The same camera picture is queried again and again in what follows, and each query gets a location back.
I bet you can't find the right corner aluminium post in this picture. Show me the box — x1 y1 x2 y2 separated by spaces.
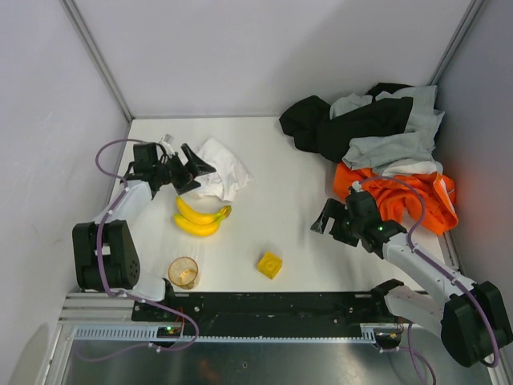
428 0 488 86

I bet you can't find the orange transparent cup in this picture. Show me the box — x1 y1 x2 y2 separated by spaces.
168 257 200 290

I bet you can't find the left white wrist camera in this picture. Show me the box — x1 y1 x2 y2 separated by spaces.
158 134 176 157

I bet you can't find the corner aluminium post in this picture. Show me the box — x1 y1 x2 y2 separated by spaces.
428 0 488 86
59 0 134 124

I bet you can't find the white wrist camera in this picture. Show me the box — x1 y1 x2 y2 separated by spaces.
349 181 363 194
158 134 176 157

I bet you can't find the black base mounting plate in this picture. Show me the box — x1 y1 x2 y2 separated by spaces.
131 290 402 338

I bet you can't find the orange cloth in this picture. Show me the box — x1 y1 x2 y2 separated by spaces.
333 164 458 235

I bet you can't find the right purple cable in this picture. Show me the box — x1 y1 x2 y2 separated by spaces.
358 176 502 385

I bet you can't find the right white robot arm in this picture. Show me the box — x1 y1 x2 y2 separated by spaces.
310 191 512 367

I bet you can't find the left corner aluminium post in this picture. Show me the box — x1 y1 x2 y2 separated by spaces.
59 0 134 124

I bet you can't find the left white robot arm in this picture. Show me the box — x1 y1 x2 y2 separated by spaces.
72 140 216 302

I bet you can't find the white cable duct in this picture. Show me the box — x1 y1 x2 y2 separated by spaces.
71 322 404 351

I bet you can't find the aluminium frame rail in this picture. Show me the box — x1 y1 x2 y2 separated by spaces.
58 291 513 385

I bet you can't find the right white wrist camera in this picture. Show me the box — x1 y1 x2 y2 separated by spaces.
349 181 363 194

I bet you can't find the black cloth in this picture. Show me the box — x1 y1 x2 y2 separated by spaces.
279 83 414 164

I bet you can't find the yellow banana bunch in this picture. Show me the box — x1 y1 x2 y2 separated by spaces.
173 197 232 237

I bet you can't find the yellow toy block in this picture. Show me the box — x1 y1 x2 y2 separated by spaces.
257 252 283 280

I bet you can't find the white cloth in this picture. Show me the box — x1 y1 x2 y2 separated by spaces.
191 138 252 202

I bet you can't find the grey hooded sweatshirt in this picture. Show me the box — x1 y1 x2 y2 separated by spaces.
329 83 445 175

